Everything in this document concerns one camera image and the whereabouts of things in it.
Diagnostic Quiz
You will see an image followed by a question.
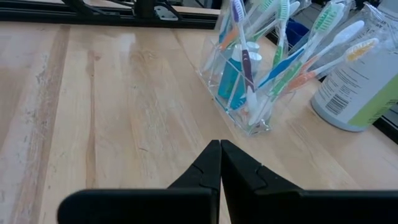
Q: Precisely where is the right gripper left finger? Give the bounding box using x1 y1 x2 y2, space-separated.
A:
167 139 222 191

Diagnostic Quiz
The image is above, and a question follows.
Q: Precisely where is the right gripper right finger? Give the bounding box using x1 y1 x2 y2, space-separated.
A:
221 139 302 224

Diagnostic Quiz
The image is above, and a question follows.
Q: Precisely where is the clear acrylic organizer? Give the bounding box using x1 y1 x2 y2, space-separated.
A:
196 0 312 137

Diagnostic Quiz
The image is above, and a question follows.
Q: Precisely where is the teal toothpaste tube white cap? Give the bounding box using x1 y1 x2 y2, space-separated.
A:
228 51 263 110
217 42 261 100

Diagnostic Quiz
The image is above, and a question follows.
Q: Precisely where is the purple white toothbrush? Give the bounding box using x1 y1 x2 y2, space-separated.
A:
231 0 259 114

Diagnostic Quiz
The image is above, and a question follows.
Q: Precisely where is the orange white toothbrush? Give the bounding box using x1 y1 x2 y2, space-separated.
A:
201 12 242 73
250 37 380 125

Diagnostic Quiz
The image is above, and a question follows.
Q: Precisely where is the blue white toothbrush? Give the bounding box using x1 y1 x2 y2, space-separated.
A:
218 9 233 44
257 20 365 90

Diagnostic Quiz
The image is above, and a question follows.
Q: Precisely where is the green white toothbrush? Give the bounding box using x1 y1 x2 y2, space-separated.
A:
272 0 292 68
248 0 276 43
261 2 340 106

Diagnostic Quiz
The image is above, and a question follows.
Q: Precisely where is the white wipes canister green label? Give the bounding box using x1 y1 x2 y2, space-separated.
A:
310 0 398 133

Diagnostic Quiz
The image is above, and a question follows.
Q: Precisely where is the white metal mounting bracket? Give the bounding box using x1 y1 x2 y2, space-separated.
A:
154 5 180 22

